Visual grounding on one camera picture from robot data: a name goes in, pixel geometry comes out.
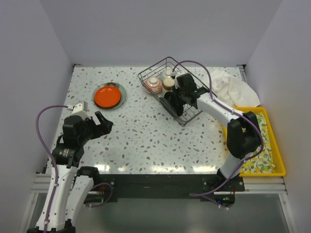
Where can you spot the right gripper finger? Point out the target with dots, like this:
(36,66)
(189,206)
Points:
(186,103)
(175,100)

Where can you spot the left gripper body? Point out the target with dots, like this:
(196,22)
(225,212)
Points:
(90,132)

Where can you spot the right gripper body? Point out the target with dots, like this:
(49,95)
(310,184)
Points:
(182,93)

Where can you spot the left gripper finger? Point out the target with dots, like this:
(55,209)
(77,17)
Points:
(92,123)
(105,125)

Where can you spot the orange plate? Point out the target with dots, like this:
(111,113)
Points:
(107,96)

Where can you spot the green floral plate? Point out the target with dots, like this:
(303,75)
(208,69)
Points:
(120,87)

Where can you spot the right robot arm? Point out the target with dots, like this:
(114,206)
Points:
(243,136)

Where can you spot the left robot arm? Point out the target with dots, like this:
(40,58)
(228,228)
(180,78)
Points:
(70,183)

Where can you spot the dark blue plate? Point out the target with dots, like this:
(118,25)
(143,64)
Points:
(167,105)

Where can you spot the cream brown cup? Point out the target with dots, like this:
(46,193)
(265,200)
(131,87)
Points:
(168,84)

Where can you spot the pale green ribbed cup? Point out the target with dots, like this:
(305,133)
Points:
(165,74)

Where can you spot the white orange patterned bowl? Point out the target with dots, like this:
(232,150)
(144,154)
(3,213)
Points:
(153,85)

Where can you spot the white towel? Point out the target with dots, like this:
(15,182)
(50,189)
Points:
(233,91)

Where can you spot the lemon print cloth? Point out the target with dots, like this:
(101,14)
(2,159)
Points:
(262,163)

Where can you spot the yellow plastic tray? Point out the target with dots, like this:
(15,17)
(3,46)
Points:
(279,170)

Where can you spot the black wire dish rack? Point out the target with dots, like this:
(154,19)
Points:
(184,78)

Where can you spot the aluminium frame rail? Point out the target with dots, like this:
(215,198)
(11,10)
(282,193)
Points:
(35,202)

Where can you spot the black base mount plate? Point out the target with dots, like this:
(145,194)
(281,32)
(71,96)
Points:
(159,186)

